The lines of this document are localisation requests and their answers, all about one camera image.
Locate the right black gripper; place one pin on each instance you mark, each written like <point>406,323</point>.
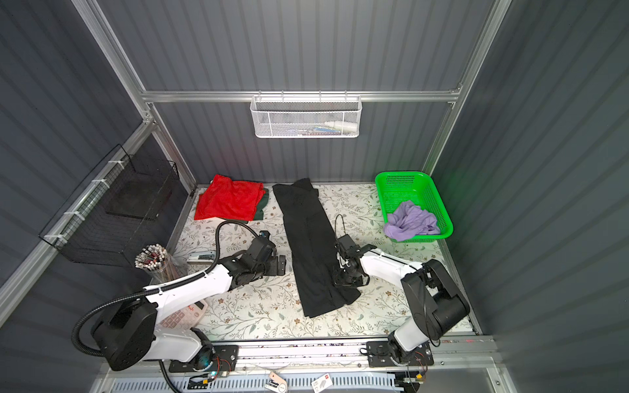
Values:
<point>339,282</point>

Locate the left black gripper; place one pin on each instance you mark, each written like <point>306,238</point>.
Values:
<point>273,264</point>

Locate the black t shirt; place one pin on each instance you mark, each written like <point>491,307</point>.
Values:
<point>312,242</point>

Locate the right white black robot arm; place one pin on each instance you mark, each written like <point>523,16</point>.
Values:
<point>435,301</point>

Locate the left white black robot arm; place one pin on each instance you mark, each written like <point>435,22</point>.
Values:
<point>131,330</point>

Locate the dark green folded t shirt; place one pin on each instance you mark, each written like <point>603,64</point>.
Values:
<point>259,215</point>

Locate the floral table mat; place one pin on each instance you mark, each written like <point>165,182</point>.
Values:
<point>271,308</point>

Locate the grey stapler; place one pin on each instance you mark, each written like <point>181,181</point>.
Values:
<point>202,258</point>

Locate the red folded t shirt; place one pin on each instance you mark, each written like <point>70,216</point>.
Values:
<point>229,199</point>

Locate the purple t shirt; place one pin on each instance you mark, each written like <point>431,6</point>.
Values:
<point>410,220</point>

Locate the pink white remote pad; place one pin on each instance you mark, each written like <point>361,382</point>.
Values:
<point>185,318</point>

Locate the green plastic basket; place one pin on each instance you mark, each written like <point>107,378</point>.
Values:
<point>396,187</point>

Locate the cup of pens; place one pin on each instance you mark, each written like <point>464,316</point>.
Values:
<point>155,260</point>

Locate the white tag card right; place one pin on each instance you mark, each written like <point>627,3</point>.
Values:
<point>322,383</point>

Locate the white tag card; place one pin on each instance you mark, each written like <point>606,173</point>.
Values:
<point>322,383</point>
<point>276,384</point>

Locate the white tag card left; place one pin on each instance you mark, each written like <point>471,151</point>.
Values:
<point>276,384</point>

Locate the white spray bottle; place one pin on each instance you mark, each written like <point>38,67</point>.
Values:
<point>343,127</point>

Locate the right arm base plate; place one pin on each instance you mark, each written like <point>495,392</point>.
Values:
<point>383,354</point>

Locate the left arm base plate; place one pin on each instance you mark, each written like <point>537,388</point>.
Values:
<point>216,357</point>

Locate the aluminium front rail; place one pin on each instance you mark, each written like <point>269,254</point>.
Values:
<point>353,354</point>

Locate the white wire mesh basket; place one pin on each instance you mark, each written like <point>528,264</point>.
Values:
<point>303,116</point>

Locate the black wire basket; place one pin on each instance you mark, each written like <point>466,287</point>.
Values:
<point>135,203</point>

